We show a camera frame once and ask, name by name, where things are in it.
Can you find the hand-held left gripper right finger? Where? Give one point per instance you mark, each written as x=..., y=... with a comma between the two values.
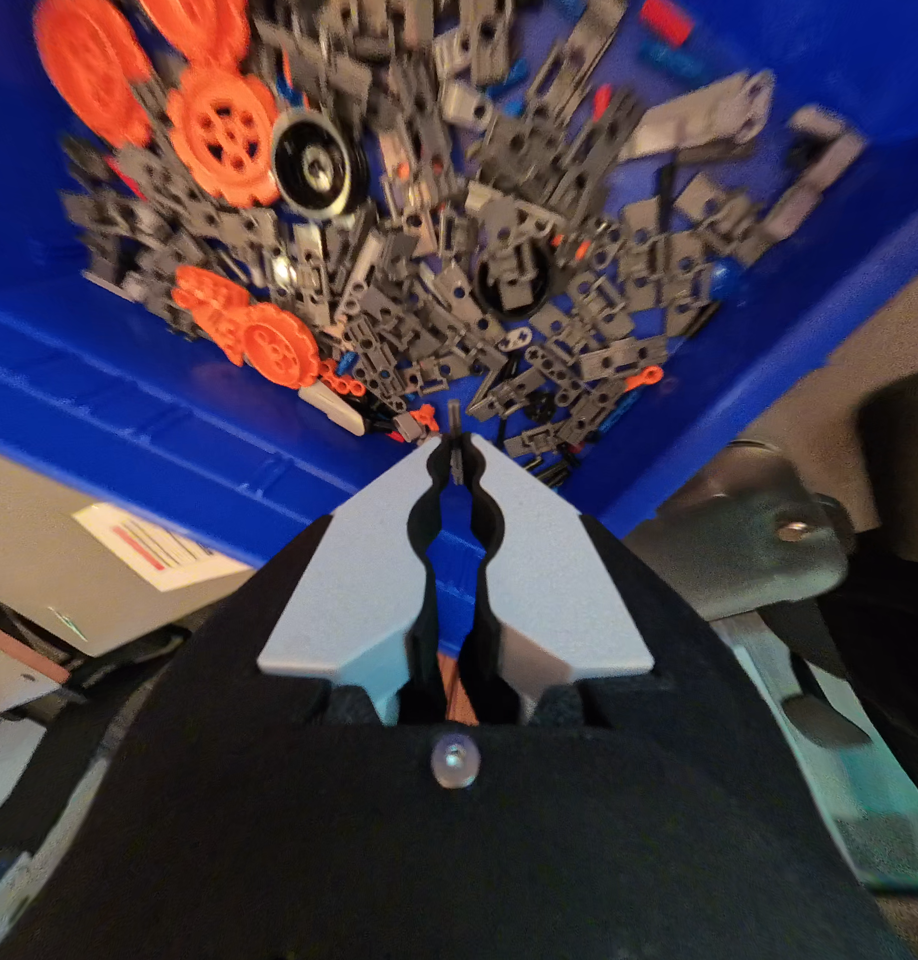
x=571, y=592

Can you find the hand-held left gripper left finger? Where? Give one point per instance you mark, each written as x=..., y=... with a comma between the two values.
x=346, y=592

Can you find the dark grey axle pin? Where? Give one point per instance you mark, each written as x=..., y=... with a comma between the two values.
x=455, y=420

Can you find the blue plastic bin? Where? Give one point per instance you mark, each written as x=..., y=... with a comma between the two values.
x=128, y=390

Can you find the pile of toy building pieces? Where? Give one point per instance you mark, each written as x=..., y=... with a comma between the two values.
x=579, y=225

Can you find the white paper label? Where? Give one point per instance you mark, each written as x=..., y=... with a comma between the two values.
x=166, y=547

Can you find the orange toy gear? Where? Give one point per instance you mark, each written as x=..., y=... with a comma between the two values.
x=279, y=345

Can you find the black toy wheel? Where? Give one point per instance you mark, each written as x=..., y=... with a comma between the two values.
x=515, y=274

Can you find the black pulley wheel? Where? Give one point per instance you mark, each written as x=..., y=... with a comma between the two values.
x=320, y=161

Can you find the orange toy wheel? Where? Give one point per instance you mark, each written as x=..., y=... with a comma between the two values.
x=91, y=67
x=196, y=19
x=218, y=135

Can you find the grey metal chair bracket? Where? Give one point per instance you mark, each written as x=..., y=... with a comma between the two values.
x=729, y=540

